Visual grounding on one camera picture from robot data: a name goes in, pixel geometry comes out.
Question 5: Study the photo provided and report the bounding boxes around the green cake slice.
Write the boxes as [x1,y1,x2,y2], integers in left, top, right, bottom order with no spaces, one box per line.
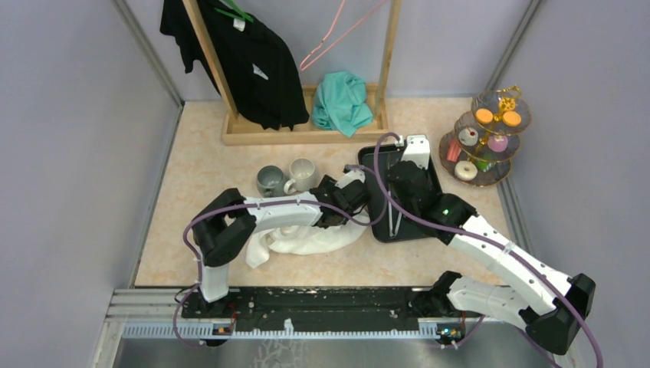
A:
[475,159,497,173]

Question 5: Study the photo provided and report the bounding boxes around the wooden clothes rack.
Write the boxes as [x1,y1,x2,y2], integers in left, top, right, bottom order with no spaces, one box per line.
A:
[183,1,402,146]

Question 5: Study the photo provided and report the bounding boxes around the orange macaron on stand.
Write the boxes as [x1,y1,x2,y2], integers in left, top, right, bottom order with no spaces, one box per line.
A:
[502,110,522,127]

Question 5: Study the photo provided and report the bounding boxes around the pink hanger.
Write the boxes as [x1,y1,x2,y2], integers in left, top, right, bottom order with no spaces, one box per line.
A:
[298,0,392,72]

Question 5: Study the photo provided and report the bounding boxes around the teal cloth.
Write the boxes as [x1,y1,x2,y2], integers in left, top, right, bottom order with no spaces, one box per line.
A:
[311,71,373,138]

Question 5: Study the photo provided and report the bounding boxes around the green hanger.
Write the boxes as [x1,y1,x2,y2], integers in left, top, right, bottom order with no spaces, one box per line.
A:
[212,0,254,23]

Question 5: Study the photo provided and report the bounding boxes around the white towel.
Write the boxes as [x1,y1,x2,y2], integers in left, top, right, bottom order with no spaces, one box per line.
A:
[245,221,367,268]

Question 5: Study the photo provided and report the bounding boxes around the black t-shirt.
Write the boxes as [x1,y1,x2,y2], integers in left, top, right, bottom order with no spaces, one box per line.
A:
[159,0,310,132]

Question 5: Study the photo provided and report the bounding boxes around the red cake slice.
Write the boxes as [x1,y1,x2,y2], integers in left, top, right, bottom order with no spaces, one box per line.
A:
[446,138,461,163]

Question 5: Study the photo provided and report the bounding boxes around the black baking tray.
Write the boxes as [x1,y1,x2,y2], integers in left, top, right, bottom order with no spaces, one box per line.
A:
[365,145,455,244]

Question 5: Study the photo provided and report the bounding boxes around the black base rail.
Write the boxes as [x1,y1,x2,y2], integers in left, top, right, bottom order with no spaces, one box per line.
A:
[179,287,465,333]

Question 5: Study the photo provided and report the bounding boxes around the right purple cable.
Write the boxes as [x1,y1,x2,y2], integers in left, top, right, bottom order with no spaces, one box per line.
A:
[372,132,606,368]

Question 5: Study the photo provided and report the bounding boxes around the orange biscuit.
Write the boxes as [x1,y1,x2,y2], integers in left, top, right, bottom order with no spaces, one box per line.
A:
[474,108,494,124]

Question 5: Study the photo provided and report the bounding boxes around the white glazed donut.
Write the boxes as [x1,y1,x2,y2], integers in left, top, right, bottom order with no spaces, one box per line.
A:
[454,160,478,182]

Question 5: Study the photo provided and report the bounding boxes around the three-tier glass stand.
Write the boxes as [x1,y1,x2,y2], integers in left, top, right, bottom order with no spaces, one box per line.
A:
[438,85,532,187]

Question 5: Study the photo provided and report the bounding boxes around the metal tongs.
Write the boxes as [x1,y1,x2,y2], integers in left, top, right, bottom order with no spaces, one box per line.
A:
[385,150,402,239]

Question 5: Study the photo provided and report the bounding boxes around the grey-blue ceramic mug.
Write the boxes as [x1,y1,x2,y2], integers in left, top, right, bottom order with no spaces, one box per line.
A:
[256,165,287,198]

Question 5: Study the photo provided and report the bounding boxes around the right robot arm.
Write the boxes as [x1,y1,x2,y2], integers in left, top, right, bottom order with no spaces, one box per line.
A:
[385,161,596,355]

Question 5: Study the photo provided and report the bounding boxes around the pink cupcake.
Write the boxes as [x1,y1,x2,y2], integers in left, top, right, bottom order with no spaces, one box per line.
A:
[487,135,509,153]

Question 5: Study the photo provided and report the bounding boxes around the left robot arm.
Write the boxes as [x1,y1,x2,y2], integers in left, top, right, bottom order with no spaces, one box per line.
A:
[182,170,371,317]

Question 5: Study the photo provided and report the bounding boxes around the white speckled mug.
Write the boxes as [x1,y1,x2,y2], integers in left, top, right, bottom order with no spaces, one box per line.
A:
[284,158,318,195]

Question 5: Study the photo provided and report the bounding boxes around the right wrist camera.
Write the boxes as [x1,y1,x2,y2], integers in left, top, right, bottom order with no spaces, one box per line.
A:
[396,134,431,170]

